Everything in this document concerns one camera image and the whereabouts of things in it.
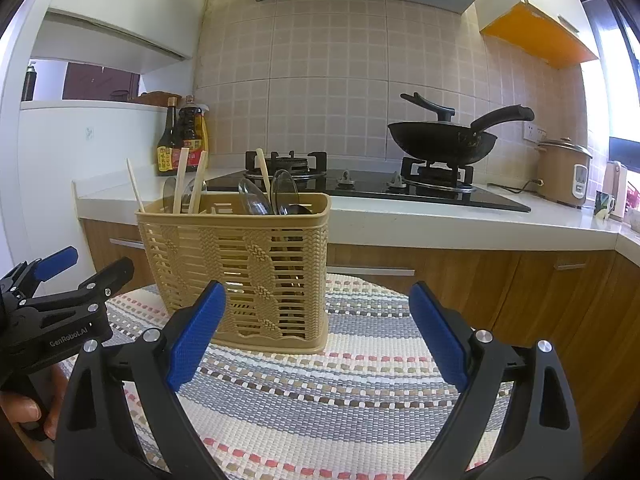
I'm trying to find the white kettle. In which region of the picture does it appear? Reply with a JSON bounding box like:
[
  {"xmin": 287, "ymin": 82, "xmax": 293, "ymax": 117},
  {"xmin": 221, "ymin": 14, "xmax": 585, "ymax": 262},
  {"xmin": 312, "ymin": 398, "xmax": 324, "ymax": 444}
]
[{"xmin": 602, "ymin": 161, "xmax": 630, "ymax": 220}]

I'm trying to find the striped woven mat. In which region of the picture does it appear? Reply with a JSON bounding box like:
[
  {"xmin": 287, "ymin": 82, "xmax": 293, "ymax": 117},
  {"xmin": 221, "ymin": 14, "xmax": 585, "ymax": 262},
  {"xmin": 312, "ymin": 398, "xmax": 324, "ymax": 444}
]
[{"xmin": 100, "ymin": 272, "xmax": 516, "ymax": 480}]

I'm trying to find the beige rice cooker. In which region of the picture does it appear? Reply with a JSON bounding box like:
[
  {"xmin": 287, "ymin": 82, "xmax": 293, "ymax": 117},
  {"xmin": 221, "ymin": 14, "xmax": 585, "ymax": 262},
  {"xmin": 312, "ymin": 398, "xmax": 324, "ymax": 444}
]
[{"xmin": 537, "ymin": 137, "xmax": 593, "ymax": 208}]

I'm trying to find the black glass gas stove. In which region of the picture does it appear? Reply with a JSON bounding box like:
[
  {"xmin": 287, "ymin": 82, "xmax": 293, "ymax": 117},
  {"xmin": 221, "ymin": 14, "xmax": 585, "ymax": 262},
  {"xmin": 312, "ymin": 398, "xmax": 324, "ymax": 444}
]
[{"xmin": 202, "ymin": 167, "xmax": 532, "ymax": 213}]

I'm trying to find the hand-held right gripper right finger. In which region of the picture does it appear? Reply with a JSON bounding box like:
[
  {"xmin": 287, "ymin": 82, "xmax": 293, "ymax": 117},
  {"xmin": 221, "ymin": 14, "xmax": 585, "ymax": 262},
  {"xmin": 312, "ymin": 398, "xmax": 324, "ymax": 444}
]
[{"xmin": 407, "ymin": 281, "xmax": 586, "ymax": 480}]

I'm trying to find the red plastic basket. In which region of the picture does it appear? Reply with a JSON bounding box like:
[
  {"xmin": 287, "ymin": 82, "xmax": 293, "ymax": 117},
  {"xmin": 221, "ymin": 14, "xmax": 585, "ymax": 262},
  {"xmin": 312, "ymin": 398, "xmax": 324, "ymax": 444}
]
[{"xmin": 626, "ymin": 182, "xmax": 640, "ymax": 233}]

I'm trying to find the dark soy sauce bottle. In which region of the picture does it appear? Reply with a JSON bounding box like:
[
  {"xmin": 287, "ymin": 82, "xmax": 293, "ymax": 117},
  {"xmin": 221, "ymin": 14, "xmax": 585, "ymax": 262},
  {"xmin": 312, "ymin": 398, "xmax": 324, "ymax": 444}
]
[{"xmin": 156, "ymin": 97, "xmax": 182, "ymax": 177}]

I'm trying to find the beige plastic utensil basket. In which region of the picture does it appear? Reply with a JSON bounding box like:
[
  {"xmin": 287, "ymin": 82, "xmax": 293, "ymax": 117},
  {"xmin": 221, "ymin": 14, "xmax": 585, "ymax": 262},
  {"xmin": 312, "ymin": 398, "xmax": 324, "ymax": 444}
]
[{"xmin": 135, "ymin": 191, "xmax": 332, "ymax": 353}]

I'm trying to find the dark thermos bottle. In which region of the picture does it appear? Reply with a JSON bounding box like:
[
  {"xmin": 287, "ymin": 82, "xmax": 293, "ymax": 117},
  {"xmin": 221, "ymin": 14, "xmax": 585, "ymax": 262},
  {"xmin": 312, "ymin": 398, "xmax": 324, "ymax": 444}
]
[{"xmin": 22, "ymin": 60, "xmax": 38, "ymax": 102}]

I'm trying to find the black burner pan support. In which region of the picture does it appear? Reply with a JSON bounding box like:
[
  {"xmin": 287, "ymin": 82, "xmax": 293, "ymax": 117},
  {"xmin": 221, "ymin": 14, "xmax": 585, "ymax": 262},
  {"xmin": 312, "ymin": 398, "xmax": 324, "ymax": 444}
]
[
  {"xmin": 402, "ymin": 156, "xmax": 476, "ymax": 191},
  {"xmin": 245, "ymin": 150, "xmax": 328, "ymax": 181}
]

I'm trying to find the black power cord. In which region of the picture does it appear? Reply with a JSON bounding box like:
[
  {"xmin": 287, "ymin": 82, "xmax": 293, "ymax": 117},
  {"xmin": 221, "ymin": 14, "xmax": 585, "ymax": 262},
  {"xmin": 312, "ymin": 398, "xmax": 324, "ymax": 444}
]
[{"xmin": 487, "ymin": 178, "xmax": 546, "ymax": 193}]

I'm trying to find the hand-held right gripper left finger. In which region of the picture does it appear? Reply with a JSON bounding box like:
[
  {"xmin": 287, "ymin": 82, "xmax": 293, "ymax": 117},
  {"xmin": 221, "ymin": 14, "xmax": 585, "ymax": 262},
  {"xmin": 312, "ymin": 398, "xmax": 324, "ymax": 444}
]
[{"xmin": 54, "ymin": 280, "xmax": 228, "ymax": 480}]

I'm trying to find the black wok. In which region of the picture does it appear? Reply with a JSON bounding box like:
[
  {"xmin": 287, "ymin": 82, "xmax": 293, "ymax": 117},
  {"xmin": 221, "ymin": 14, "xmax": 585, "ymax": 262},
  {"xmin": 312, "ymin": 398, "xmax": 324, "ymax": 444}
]
[{"xmin": 387, "ymin": 105, "xmax": 536, "ymax": 166}]

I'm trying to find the red label sauce bottle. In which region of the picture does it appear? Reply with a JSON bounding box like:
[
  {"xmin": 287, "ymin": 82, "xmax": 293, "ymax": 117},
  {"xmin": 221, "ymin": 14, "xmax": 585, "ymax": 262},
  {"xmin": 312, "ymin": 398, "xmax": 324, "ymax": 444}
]
[{"xmin": 172, "ymin": 95, "xmax": 208, "ymax": 171}]

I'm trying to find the window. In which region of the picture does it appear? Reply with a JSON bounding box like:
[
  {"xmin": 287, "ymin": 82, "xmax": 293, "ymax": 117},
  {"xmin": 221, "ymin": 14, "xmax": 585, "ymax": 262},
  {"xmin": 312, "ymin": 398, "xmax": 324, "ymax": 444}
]
[{"xmin": 582, "ymin": 0, "xmax": 640, "ymax": 141}]

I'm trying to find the person's left hand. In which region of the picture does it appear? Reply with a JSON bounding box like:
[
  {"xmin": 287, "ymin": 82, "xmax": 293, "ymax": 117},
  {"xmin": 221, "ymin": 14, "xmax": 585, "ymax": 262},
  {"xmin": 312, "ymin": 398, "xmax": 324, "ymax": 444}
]
[{"xmin": 0, "ymin": 364, "xmax": 70, "ymax": 428}]

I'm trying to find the black spatula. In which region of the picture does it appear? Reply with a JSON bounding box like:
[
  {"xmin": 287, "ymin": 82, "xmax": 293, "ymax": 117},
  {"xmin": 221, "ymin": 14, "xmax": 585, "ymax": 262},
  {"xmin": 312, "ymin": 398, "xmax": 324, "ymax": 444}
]
[{"xmin": 400, "ymin": 92, "xmax": 457, "ymax": 123}]

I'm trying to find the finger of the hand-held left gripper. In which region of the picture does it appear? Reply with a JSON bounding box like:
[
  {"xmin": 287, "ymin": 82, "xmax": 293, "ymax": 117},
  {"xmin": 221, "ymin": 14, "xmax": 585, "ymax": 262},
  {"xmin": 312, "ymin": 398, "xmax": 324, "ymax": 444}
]
[
  {"xmin": 20, "ymin": 257, "xmax": 135, "ymax": 315},
  {"xmin": 0, "ymin": 246, "xmax": 79, "ymax": 297}
]

